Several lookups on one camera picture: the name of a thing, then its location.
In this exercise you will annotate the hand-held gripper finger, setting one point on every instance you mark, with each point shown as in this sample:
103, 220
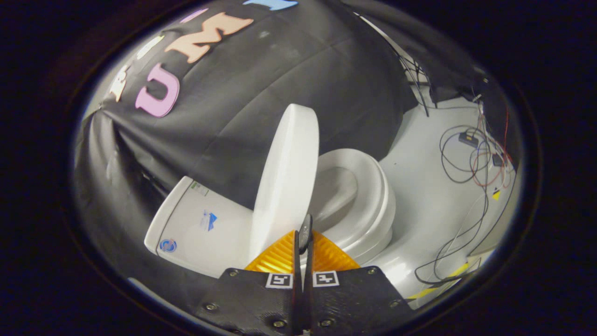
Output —
297, 298
308, 298

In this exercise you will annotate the white toilet lid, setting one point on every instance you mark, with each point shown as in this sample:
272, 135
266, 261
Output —
284, 177

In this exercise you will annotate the white toilet bowl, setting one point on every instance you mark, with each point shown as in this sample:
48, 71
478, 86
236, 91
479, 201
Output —
333, 191

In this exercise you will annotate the yellow floor tape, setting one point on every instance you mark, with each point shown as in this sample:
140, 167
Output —
459, 269

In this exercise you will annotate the yellow black floor sticker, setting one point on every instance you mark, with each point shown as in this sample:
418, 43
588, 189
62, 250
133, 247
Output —
496, 194

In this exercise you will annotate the small black adapter box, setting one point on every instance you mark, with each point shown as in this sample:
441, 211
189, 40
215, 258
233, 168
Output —
497, 160
468, 139

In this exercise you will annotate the black equipment case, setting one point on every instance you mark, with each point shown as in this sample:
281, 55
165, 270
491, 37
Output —
501, 121

